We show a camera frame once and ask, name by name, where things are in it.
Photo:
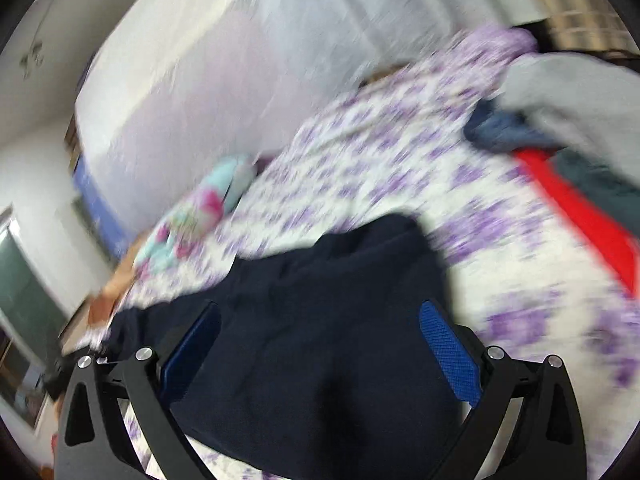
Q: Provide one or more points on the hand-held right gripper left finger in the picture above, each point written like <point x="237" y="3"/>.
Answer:
<point x="192" y="345"/>

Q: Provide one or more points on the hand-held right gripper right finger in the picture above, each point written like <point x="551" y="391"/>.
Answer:
<point x="447" y="347"/>

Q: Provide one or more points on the navy blue pants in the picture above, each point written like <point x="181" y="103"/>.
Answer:
<point x="325" y="340"/>

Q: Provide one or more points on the folded pink teal floral quilt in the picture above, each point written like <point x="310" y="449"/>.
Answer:
<point x="200" y="210"/>

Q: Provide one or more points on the green window pane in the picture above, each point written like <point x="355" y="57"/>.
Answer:
<point x="27" y="275"/>

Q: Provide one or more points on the red garment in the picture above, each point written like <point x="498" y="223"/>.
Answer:
<point x="585" y="210"/>

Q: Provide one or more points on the purple floral bed sheet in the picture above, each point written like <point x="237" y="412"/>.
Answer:
<point x="390" y="160"/>

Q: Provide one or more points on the blue denim garment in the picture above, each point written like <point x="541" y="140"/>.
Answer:
<point x="505" y="130"/>

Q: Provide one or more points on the dark grey-green garment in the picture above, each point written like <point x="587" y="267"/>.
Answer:
<point x="600" y="175"/>

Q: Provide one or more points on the grey garment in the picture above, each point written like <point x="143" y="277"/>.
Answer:
<point x="575" y="95"/>

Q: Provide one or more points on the tan checked curtain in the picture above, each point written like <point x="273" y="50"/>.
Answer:
<point x="585" y="0"/>

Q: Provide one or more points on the small wall decoration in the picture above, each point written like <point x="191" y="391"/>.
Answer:
<point x="32" y="57"/>

